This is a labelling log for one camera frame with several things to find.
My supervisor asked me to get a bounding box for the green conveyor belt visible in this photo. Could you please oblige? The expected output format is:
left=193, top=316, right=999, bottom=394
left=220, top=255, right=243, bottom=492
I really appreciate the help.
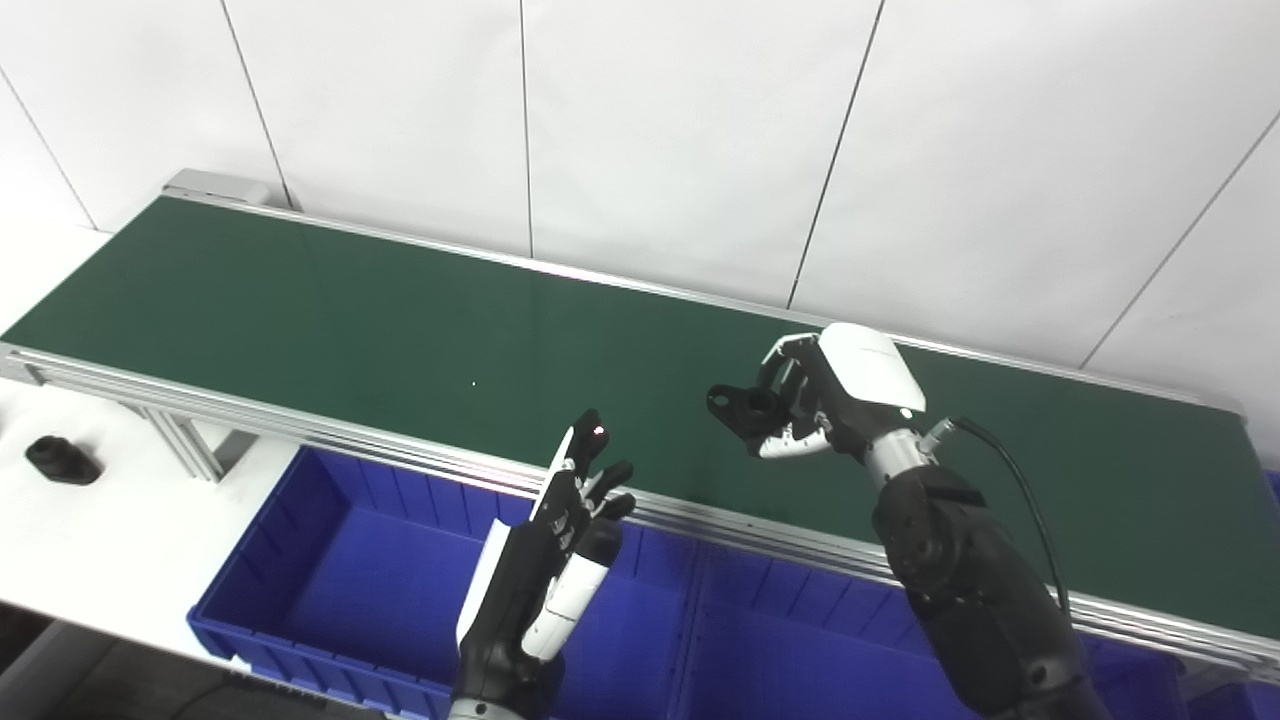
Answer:
left=0, top=170, right=1280, bottom=686
left=5, top=197, right=1280, bottom=636

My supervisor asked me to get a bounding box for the grey conveyor end housing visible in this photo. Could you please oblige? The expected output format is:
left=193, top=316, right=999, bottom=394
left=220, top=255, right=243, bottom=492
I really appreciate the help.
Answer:
left=163, top=170, right=291, bottom=211

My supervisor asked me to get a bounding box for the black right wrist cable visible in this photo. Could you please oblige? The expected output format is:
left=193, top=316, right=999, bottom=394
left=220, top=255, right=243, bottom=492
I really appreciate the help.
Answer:
left=920, top=417, right=1073, bottom=621

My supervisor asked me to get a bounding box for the black flanged mechanical part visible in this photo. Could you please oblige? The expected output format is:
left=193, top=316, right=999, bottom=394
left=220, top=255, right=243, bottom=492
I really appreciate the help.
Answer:
left=707, top=385, right=791, bottom=443

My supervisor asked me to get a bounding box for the small black object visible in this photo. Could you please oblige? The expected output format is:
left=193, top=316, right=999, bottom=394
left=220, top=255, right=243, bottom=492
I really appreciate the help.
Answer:
left=25, top=435, right=103, bottom=486

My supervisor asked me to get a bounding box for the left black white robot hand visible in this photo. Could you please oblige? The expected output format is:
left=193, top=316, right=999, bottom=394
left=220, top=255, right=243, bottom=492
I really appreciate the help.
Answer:
left=455, top=408, right=636, bottom=716

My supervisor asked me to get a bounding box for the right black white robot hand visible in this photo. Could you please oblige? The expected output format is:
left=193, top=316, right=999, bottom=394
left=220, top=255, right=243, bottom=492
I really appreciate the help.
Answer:
left=755, top=323, right=926, bottom=463

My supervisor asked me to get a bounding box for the aluminium conveyor support leg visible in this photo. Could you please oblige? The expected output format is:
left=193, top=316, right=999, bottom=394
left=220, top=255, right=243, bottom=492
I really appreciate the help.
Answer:
left=130, top=405, right=261, bottom=484

